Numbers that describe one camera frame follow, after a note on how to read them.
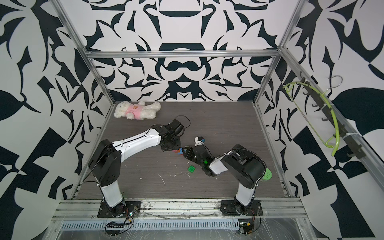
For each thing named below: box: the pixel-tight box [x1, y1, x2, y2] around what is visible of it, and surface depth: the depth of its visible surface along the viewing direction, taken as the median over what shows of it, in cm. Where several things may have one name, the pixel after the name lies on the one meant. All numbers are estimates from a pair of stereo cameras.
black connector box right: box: [239, 221, 255, 234], surface depth 73 cm
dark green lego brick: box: [187, 165, 196, 173], surface depth 88 cm
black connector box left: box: [107, 224, 125, 229], surface depth 74 cm
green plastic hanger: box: [283, 82, 341, 157], surface depth 59 cm
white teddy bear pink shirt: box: [114, 101, 162, 120], surface depth 106 cm
